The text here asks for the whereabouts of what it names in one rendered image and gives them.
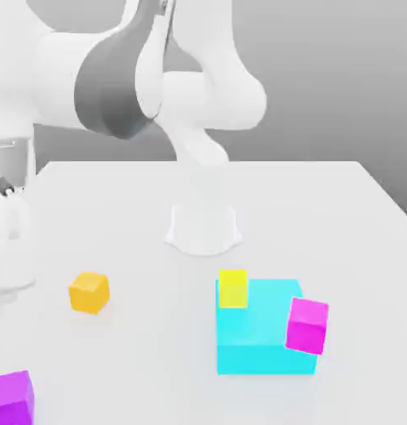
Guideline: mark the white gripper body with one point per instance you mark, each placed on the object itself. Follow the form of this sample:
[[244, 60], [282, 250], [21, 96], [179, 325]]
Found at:
[[10, 252]]

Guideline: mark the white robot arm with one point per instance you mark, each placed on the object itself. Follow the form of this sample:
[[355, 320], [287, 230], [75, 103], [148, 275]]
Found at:
[[203, 99]]

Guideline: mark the small orange cube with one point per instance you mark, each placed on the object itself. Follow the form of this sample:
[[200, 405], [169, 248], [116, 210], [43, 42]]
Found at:
[[88, 295]]

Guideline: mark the small purple cube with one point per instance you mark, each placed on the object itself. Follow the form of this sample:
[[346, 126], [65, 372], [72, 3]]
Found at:
[[9, 398]]

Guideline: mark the small yellow cube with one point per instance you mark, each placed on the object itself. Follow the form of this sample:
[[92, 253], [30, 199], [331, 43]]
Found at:
[[233, 289]]

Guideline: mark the small magenta cube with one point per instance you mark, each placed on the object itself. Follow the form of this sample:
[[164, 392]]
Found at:
[[306, 328]]

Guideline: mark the large cyan box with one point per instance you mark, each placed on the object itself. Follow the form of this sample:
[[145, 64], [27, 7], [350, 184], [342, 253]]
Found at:
[[256, 345]]

